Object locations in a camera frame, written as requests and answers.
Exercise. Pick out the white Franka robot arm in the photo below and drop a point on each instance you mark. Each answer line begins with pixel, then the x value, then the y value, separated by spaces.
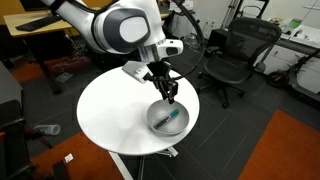
pixel 110 30

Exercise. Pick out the black keyboard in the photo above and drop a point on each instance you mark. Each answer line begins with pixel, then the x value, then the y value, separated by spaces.
pixel 36 23

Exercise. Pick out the black computer tower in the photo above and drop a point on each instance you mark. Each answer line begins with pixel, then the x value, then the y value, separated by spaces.
pixel 216 36

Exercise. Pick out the black electric scooter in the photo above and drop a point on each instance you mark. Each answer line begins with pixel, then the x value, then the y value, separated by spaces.
pixel 276 79

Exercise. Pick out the small white paper scrap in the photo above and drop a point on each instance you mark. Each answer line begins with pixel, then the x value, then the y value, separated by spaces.
pixel 68 158

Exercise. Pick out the white metal table base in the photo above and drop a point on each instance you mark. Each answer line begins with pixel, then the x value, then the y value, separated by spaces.
pixel 121 168

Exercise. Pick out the black metal post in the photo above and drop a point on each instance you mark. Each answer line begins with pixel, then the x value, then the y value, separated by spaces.
pixel 61 171

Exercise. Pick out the wooden top desk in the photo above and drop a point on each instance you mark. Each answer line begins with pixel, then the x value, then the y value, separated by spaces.
pixel 13 23

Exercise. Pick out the white drawer cabinet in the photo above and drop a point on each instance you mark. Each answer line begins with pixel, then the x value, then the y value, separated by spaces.
pixel 186 26

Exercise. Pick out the black computer monitor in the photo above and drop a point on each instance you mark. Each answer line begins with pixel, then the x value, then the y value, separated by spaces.
pixel 31 4

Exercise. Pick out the black light stand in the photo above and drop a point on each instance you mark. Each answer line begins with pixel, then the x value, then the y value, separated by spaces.
pixel 237 9

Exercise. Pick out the teal capped marker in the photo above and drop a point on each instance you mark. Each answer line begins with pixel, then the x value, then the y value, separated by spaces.
pixel 166 119

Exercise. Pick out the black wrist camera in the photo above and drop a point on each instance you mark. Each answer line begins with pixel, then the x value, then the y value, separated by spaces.
pixel 160 70

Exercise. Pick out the grey floor plate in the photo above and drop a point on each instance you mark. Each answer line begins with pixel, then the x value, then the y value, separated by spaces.
pixel 64 77

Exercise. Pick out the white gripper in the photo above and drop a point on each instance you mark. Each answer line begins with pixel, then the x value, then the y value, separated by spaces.
pixel 136 71

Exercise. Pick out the white cabinet desk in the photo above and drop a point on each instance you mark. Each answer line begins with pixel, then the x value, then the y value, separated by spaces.
pixel 283 58

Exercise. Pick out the clear plastic bottle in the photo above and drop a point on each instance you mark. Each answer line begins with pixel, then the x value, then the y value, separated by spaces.
pixel 48 129

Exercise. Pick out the green box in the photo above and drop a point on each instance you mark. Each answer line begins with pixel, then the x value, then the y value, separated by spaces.
pixel 295 23

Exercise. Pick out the white box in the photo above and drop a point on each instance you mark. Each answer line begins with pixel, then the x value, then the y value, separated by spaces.
pixel 187 6

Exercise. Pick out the white ceramic bowl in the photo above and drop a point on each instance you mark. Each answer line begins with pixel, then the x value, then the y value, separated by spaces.
pixel 180 125

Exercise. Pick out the black mesh office chair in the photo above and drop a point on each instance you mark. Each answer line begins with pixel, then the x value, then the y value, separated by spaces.
pixel 230 68

